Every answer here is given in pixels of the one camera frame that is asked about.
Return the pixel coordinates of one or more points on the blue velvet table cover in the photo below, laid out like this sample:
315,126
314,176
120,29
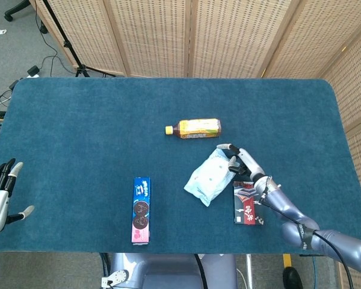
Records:
93,135

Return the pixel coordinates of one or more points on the wooden rattan folding screen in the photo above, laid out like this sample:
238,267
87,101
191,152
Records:
150,36

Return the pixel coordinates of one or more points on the black office chair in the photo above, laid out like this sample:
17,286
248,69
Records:
16,10

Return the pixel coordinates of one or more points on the black tripod stand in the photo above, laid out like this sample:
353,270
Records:
66,45

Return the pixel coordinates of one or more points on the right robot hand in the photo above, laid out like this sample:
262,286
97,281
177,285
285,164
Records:
249,161

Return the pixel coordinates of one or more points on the light blue plastic tissue pack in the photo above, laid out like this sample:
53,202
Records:
210,177

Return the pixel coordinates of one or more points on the blue cookie box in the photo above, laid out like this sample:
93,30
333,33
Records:
141,210

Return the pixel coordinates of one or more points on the grey robot torso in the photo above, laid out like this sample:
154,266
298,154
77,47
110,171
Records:
168,274

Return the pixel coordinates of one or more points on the black power adapter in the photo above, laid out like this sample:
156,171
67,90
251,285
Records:
33,71

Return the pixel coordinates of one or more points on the white paper scrap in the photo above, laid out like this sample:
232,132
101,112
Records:
2,31

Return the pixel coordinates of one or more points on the yellow label tea bottle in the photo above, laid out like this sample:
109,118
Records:
198,128

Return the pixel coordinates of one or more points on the black rounded floor object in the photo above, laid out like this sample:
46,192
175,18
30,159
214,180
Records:
292,278

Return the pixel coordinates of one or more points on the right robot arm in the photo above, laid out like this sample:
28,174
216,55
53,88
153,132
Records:
288,210

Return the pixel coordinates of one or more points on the yellow floor tape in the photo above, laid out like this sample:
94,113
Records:
287,260

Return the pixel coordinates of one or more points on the black and red snack packet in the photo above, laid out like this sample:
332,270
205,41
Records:
246,207

